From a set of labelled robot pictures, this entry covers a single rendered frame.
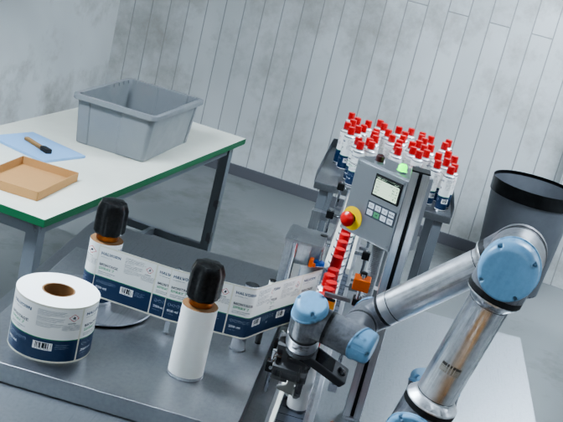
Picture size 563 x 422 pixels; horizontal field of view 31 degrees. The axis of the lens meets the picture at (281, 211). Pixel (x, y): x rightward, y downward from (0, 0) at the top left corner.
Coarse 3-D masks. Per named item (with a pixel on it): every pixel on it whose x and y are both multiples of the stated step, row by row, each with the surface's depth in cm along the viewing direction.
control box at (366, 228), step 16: (368, 160) 248; (368, 176) 247; (400, 176) 242; (352, 192) 251; (368, 192) 248; (352, 208) 251; (400, 208) 242; (352, 224) 252; (368, 224) 248; (384, 224) 245; (416, 224) 248; (368, 240) 250; (384, 240) 245
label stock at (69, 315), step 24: (24, 288) 241; (48, 288) 247; (72, 288) 247; (96, 288) 251; (24, 312) 238; (48, 312) 236; (72, 312) 237; (96, 312) 246; (24, 336) 239; (48, 336) 238; (72, 336) 240; (48, 360) 240; (72, 360) 243
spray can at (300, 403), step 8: (312, 368) 242; (312, 376) 243; (304, 384) 243; (312, 384) 244; (304, 392) 243; (288, 400) 246; (296, 400) 244; (304, 400) 244; (288, 408) 245; (296, 408) 244; (304, 408) 245
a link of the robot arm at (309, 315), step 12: (300, 300) 216; (312, 300) 217; (324, 300) 217; (300, 312) 215; (312, 312) 215; (324, 312) 215; (300, 324) 217; (312, 324) 216; (324, 324) 216; (300, 336) 220; (312, 336) 217
